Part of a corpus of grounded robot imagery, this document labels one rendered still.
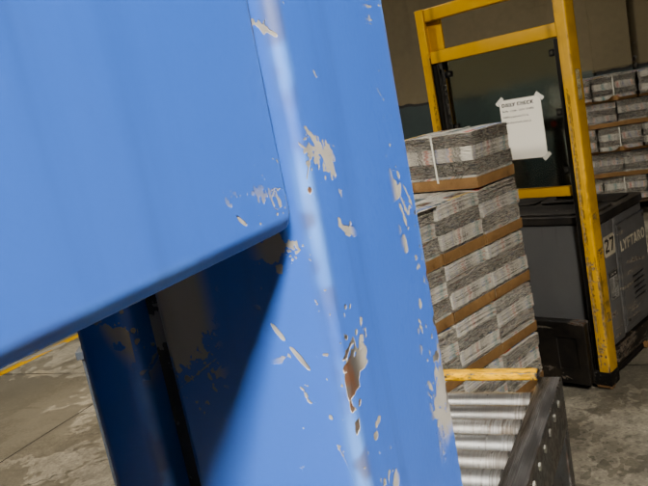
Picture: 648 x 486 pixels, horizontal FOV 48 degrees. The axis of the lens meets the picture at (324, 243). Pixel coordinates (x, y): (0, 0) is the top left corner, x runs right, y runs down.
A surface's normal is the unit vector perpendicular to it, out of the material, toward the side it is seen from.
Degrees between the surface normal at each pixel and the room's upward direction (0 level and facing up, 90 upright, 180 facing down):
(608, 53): 90
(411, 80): 90
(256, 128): 90
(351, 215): 90
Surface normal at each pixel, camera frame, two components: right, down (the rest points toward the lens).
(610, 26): -0.41, 0.24
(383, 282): 0.89, -0.09
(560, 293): -0.68, 0.25
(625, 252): 0.71, 0.00
